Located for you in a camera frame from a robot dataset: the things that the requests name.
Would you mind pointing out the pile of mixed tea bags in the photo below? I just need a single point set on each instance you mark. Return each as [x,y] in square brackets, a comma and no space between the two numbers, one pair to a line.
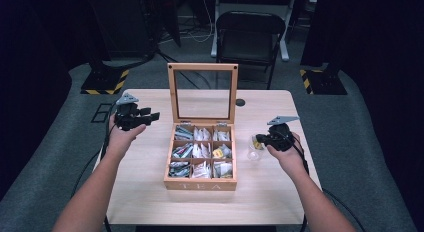
[201,134]

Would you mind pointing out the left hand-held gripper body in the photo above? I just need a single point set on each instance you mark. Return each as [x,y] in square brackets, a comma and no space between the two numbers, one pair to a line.
[126,118]

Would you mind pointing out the wooden tea box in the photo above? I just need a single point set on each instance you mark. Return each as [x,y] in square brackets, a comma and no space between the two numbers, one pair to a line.
[200,185]

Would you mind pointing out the black stand base striped tape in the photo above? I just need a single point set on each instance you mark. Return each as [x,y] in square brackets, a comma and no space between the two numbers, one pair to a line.
[101,82]
[325,82]

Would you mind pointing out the person's right hand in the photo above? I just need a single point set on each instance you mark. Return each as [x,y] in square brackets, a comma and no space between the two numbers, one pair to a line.
[291,160]

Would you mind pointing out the black folding chair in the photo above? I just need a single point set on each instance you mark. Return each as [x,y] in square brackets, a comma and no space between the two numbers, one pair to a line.
[248,42]

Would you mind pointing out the dark curtain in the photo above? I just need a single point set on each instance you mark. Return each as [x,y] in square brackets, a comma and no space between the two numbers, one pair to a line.
[383,58]
[33,58]

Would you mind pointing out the yellow tea bag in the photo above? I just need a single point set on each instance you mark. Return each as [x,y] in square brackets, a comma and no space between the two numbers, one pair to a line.
[217,154]
[256,145]

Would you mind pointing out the person's left hand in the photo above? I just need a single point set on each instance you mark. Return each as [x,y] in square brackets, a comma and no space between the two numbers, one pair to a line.
[120,140]

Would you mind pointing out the clear plastic cup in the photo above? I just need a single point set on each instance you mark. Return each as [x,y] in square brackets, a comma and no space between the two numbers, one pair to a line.
[253,155]

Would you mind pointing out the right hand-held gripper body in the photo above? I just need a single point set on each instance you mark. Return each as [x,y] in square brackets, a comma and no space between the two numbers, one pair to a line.
[281,140]

